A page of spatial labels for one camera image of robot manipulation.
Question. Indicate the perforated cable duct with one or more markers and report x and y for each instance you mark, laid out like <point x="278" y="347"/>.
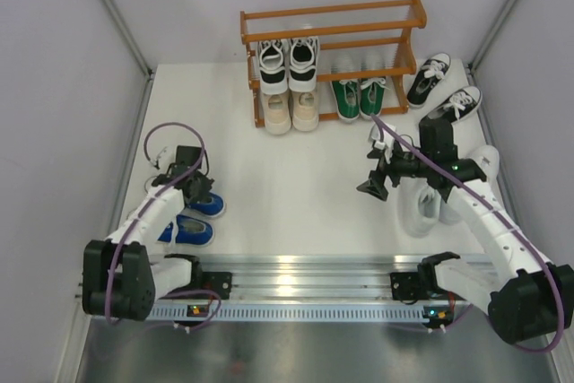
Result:
<point x="370" y="313"/>

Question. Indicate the white sneaker right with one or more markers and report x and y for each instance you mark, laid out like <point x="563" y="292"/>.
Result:
<point x="487" y="157"/>

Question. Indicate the blue sneaker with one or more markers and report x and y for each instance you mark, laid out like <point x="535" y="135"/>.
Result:
<point x="212" y="207"/>
<point x="169" y="229"/>

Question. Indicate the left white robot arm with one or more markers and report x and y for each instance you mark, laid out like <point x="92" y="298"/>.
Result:
<point x="137" y="264"/>

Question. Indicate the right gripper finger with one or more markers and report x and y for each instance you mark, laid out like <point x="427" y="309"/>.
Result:
<point x="377" y="177"/>
<point x="374" y="189"/>

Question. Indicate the aluminium rail base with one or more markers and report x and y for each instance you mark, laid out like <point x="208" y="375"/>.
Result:
<point x="307" y="279"/>

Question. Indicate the orange wooden shoe shelf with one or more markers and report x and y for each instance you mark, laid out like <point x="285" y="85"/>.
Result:
<point x="351" y="29"/>

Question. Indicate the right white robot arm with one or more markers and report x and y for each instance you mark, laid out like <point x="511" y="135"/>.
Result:
<point x="529" y="296"/>

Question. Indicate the black white-striped sneaker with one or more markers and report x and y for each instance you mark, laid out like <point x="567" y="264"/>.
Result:
<point x="303" y="59"/>
<point x="271" y="59"/>

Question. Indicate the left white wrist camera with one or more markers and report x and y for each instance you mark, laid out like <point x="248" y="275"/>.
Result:
<point x="164" y="158"/>

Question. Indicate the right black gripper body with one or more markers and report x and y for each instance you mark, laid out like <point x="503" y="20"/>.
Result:
<point x="403" y="164"/>

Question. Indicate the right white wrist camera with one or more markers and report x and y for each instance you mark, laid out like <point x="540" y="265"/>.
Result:
<point x="381" y="139"/>

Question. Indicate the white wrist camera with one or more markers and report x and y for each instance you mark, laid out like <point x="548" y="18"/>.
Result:
<point x="381" y="139"/>
<point x="164" y="158"/>

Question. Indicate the black canvas sneaker near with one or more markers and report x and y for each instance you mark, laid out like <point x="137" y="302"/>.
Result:
<point x="458" y="106"/>

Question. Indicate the white sneaker left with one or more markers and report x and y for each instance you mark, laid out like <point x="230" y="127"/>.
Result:
<point x="419" y="207"/>

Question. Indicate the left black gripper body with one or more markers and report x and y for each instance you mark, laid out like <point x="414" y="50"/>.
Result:
<point x="204" y="186"/>

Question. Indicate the green sneaker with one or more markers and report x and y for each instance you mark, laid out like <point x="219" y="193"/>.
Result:
<point x="345" y="90"/>
<point x="372" y="88"/>

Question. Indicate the black canvas sneaker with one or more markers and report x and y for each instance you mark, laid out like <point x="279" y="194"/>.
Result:
<point x="432" y="72"/>
<point x="458" y="106"/>

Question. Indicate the white sneaker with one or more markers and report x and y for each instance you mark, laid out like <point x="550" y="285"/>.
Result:
<point x="487" y="157"/>
<point x="419" y="207"/>

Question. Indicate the black canvas sneaker far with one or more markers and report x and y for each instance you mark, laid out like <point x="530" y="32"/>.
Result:
<point x="432" y="72"/>

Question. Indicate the left aluminium frame post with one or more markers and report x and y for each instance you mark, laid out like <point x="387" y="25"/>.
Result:
<point x="127" y="37"/>

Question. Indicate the beige sneaker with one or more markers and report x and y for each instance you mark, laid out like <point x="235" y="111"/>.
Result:
<point x="305" y="114"/>
<point x="277" y="115"/>

